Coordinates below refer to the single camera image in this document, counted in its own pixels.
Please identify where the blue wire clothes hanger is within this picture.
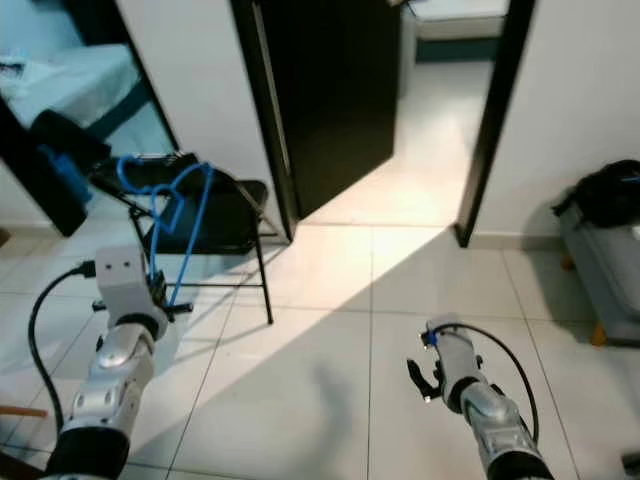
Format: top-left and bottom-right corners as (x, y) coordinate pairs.
(114, 154), (216, 307)

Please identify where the black bag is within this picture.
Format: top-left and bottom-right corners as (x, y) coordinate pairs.
(0, 98), (114, 238)

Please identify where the wooden stick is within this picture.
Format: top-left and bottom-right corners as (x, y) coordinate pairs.
(0, 404), (50, 419)

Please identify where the grey box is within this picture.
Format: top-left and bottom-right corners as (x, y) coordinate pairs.
(557, 203), (640, 348)

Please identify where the bed with pale sheet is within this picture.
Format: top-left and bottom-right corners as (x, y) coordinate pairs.
(0, 42), (143, 131)

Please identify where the black backpack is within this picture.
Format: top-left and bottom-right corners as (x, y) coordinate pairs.
(549, 159), (640, 230)

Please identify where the black door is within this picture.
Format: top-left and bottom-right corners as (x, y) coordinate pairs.
(230, 0), (404, 243)

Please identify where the white bed with teal base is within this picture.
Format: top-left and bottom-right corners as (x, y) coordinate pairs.
(398, 0), (512, 67)

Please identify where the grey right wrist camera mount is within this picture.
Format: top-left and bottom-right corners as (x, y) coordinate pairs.
(424, 314), (483, 407)

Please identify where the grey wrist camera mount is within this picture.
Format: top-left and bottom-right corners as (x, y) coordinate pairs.
(95, 244), (169, 341)
(424, 314), (483, 407)

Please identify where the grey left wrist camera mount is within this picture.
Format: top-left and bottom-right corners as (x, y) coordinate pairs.
(95, 244), (169, 341)

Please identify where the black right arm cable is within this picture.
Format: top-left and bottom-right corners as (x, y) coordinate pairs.
(444, 320), (542, 447)

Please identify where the blue strap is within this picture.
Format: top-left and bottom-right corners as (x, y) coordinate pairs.
(39, 144), (91, 208)

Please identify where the black door frame post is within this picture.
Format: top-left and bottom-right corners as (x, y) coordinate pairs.
(452, 0), (540, 249)
(60, 0), (177, 162)

